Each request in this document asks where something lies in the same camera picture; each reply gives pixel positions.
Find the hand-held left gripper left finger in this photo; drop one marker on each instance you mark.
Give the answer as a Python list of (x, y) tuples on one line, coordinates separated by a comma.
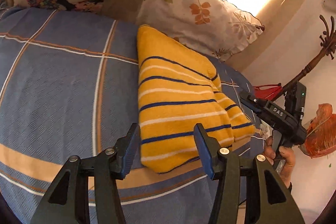
[(130, 151)]

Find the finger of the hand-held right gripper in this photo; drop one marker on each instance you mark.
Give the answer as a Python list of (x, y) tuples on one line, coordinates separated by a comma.
[(250, 103)]

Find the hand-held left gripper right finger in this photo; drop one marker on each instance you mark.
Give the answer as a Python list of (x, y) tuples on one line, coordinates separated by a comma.
[(202, 151)]

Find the yellow striped knit sweater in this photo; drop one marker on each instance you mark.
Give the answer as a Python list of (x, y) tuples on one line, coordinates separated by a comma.
[(170, 95)]

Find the person's right hand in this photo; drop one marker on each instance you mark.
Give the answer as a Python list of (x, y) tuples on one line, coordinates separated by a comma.
[(287, 162)]

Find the red cloth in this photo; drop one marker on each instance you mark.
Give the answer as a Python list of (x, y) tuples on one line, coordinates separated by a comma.
[(265, 91)]

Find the orange crinkled bag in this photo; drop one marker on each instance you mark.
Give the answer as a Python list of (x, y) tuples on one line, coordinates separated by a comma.
[(325, 129)]

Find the wooden coat rack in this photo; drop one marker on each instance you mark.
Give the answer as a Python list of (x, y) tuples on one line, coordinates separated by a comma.
[(312, 62)]

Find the white leaf print pillow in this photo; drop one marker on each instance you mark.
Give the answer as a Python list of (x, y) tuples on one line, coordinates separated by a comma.
[(210, 19)]

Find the blue plaid blanket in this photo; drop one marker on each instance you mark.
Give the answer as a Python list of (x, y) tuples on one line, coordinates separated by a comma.
[(57, 69)]

